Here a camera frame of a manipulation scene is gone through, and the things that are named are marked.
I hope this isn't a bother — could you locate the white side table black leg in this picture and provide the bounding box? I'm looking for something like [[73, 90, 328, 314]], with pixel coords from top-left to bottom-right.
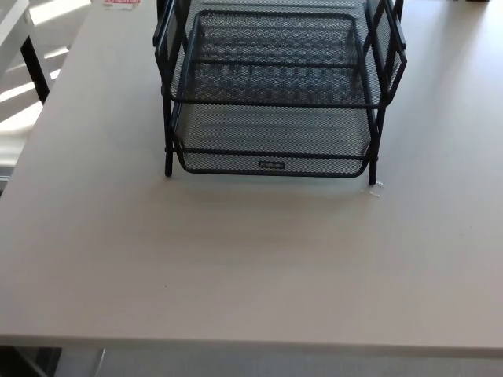
[[0, 0, 52, 104]]

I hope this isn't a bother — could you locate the black wire organizer frame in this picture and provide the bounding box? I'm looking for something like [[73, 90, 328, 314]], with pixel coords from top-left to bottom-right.
[[152, 0, 408, 186]]

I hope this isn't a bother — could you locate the black mesh sliding drawer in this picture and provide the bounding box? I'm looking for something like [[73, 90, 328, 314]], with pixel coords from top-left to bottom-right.
[[156, 7, 408, 110]]

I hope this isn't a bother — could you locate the black mesh tray with label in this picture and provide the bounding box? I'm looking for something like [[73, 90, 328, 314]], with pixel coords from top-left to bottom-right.
[[172, 9, 379, 178]]

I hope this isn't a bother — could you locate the black mesh upper tray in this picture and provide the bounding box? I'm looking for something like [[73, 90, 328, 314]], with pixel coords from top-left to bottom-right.
[[172, 0, 370, 9]]

